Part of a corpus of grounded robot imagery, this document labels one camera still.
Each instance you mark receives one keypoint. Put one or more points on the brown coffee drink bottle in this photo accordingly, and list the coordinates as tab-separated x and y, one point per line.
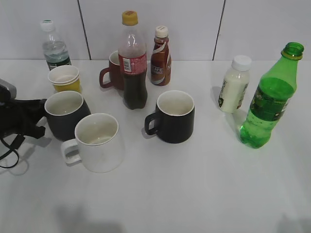
161	57

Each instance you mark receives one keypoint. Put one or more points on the yellow paper cup stack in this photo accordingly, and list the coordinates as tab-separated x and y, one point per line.
65	78

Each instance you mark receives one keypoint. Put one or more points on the green sprite bottle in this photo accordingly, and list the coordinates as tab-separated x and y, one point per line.
272	95

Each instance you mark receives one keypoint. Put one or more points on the white mug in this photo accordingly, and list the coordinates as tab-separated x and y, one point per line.
97	143

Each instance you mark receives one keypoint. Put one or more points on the cola bottle yellow cap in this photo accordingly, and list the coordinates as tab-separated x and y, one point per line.
132	54

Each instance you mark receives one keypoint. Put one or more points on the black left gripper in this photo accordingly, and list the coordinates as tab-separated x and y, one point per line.
21	117

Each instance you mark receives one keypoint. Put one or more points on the black mug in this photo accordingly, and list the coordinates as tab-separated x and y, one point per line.
173	119

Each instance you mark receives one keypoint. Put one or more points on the clear water bottle green label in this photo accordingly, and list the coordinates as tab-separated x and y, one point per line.
54	48

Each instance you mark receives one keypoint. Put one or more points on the dark red mug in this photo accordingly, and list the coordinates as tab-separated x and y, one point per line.
116	79

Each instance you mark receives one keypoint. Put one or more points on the gray mug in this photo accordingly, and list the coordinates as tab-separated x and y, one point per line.
63	112

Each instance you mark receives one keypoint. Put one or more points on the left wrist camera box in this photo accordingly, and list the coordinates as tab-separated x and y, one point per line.
7	91

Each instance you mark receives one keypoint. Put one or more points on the white milk bottle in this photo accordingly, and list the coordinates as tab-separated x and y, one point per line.
235	83

